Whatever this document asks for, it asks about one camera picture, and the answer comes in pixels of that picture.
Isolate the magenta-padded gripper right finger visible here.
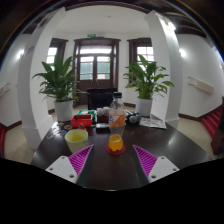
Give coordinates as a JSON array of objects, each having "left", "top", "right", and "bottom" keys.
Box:
[{"left": 132, "top": 144, "right": 180, "bottom": 187}]

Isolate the large potted green plant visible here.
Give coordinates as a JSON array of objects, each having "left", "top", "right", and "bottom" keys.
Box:
[
  {"left": 32, "top": 54, "right": 83, "bottom": 123},
  {"left": 123, "top": 54, "right": 175, "bottom": 118}
]

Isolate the white wall-mounted unit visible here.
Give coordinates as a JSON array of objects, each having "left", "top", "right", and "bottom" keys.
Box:
[
  {"left": 0, "top": 83, "right": 11, "bottom": 98},
  {"left": 187, "top": 76, "right": 215, "bottom": 94}
]

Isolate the printed paper magazine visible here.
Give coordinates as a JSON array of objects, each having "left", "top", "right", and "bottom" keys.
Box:
[{"left": 139, "top": 117, "right": 168, "bottom": 130}]

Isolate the pale yellow cup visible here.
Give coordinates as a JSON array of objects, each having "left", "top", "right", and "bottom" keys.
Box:
[{"left": 64, "top": 128, "right": 90, "bottom": 154}]

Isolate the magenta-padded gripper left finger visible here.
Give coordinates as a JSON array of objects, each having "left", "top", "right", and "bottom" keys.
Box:
[{"left": 45, "top": 144, "right": 95, "bottom": 190}]

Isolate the red plastic box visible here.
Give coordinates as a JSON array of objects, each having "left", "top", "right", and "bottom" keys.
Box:
[{"left": 70, "top": 114, "right": 94, "bottom": 128}]

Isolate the red carpeted staircase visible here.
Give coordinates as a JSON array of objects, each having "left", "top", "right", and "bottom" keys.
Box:
[
  {"left": 0, "top": 124, "right": 6, "bottom": 158},
  {"left": 200, "top": 105, "right": 224, "bottom": 139}
]

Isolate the dark grey round device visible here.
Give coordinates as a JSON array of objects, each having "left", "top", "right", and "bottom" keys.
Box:
[{"left": 125, "top": 111, "right": 143, "bottom": 126}]

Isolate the pack of white jars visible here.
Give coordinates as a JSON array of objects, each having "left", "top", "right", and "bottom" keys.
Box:
[{"left": 96, "top": 106, "right": 110, "bottom": 117}]

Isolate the black chair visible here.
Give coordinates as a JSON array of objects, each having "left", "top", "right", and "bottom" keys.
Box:
[{"left": 86, "top": 87, "right": 118, "bottom": 110}]

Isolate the orange drink plastic bottle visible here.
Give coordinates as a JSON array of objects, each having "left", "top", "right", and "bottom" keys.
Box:
[{"left": 108, "top": 91, "right": 127, "bottom": 153}]

